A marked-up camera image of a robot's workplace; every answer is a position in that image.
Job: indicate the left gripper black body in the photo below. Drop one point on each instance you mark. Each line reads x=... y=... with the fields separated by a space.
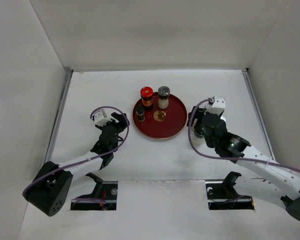
x=118 y=130

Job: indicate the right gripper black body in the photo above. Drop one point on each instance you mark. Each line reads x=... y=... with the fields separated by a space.
x=210 y=143

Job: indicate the small dark spice bottle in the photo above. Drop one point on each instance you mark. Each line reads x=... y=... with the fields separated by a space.
x=140 y=111

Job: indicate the red lid sauce jar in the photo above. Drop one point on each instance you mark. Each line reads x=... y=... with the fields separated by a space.
x=146 y=94

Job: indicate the grey lid white shaker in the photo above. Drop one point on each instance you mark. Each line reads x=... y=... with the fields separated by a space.
x=163 y=93

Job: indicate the black cap white bottle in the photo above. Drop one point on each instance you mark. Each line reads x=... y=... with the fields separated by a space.
x=198 y=135

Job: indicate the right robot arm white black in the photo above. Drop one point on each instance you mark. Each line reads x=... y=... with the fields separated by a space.
x=282 y=183

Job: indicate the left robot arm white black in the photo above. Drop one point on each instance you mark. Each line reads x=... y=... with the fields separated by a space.
x=49 y=189

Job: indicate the red round tray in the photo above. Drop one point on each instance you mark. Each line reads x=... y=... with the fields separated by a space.
x=161 y=123

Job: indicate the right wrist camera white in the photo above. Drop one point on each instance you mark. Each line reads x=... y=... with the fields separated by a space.
x=216 y=105

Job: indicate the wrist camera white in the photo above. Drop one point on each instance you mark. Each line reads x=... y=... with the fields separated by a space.
x=100 y=118
x=216 y=105

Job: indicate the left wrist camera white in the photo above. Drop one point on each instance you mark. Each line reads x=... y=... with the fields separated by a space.
x=100 y=118

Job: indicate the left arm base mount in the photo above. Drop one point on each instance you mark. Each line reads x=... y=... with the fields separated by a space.
x=102 y=198

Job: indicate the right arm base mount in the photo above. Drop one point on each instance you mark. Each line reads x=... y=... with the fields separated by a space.
x=222 y=196

